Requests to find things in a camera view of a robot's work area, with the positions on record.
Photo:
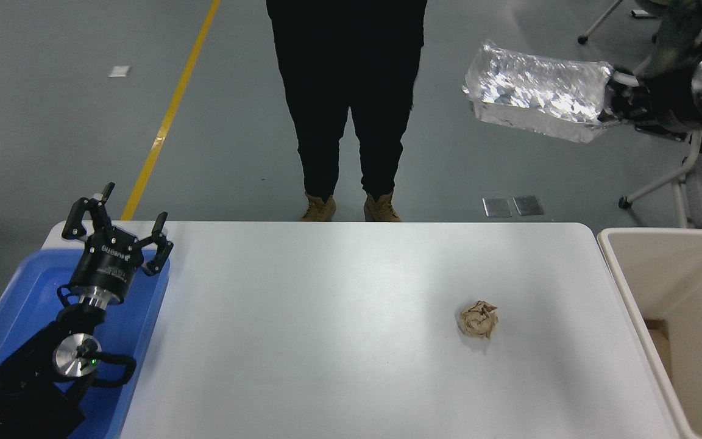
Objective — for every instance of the white chair with armrest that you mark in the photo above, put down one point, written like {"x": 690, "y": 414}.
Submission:
{"x": 655, "y": 183}

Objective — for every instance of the white wheeled office chair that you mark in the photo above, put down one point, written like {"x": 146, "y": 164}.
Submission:
{"x": 601, "y": 21}

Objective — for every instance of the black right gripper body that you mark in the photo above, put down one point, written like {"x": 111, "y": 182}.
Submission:
{"x": 671, "y": 97}

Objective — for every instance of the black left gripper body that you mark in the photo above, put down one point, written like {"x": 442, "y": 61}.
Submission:
{"x": 107, "y": 265}

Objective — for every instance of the white table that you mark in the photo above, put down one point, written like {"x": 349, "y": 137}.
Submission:
{"x": 326, "y": 329}

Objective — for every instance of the foil tray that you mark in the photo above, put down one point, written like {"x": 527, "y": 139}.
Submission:
{"x": 534, "y": 88}

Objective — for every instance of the metal floor plate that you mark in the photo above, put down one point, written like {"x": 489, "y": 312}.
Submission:
{"x": 528, "y": 205}
{"x": 497, "y": 207}

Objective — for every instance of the blue plastic tray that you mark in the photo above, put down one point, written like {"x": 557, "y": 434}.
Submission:
{"x": 28, "y": 280}

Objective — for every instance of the large pale bin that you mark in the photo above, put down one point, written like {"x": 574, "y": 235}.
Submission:
{"x": 668, "y": 268}

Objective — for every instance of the crumpled tan paper ball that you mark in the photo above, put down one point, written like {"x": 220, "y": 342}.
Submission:
{"x": 479, "y": 320}

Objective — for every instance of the person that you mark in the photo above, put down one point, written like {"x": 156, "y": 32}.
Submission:
{"x": 677, "y": 30}
{"x": 348, "y": 79}

